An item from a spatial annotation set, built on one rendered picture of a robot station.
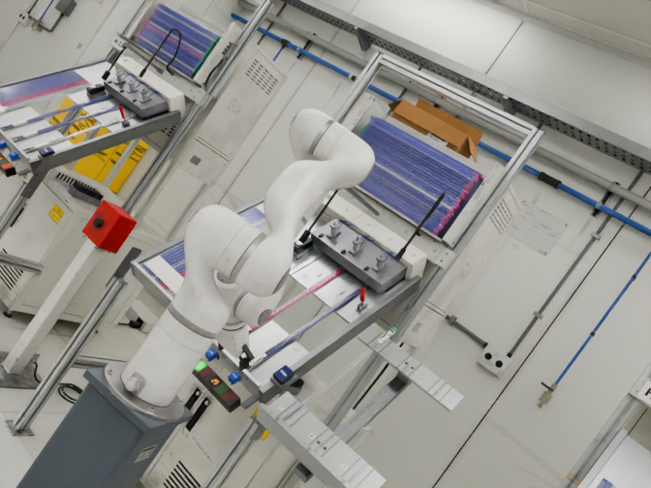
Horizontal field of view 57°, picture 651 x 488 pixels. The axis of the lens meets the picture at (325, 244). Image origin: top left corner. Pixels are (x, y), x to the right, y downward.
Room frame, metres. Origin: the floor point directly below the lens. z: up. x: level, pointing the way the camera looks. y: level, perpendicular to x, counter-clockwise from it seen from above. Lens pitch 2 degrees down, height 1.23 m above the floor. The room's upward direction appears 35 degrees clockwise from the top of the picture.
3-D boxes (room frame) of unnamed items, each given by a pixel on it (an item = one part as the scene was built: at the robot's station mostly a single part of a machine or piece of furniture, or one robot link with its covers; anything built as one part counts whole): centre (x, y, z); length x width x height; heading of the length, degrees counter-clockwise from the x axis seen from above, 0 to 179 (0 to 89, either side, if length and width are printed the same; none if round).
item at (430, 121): (2.59, -0.16, 1.82); 0.68 x 0.30 x 0.20; 60
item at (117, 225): (2.37, 0.74, 0.39); 0.24 x 0.24 x 0.78; 60
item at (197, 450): (2.41, -0.12, 0.31); 0.70 x 0.65 x 0.62; 60
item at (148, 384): (1.26, 0.13, 0.79); 0.19 x 0.19 x 0.18
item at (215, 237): (1.26, 0.17, 1.00); 0.19 x 0.12 x 0.24; 87
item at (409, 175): (2.27, -0.11, 1.52); 0.51 x 0.13 x 0.27; 60
